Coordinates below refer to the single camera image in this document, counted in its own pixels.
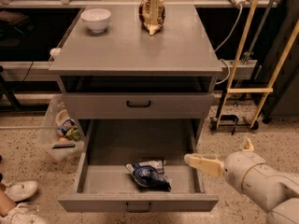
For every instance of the brown chip bag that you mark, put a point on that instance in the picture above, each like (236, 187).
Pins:
(152, 14)

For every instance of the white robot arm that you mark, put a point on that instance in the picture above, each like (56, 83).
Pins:
(275, 192)

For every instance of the white sneaker lower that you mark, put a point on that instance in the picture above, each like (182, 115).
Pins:
(23, 213)

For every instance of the white sneaker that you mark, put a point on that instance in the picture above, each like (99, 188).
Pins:
(19, 191)
(23, 213)

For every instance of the white ceramic bowl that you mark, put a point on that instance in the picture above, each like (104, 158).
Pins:
(96, 19)

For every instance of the blue chip bag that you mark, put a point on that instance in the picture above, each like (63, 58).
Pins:
(149, 174)

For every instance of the person's bare leg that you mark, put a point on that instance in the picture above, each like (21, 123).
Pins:
(6, 204)

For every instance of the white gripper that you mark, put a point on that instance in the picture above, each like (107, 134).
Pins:
(239, 169)

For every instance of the blue soda can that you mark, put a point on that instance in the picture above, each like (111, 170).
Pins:
(65, 127)

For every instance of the white sneaker upper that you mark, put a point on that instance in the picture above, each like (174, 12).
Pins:
(19, 191)

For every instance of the open grey middle drawer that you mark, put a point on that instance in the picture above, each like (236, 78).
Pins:
(103, 184)

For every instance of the grey drawer cabinet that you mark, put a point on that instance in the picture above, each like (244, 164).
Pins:
(125, 58)

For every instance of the clear plastic bin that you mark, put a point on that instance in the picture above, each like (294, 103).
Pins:
(51, 138)

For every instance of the closed grey top drawer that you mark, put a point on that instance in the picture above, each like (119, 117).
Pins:
(138, 105)

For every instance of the yellow wooden frame stand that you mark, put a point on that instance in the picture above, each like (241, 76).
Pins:
(242, 59)

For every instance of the green snack bag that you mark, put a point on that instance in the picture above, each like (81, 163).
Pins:
(73, 134)

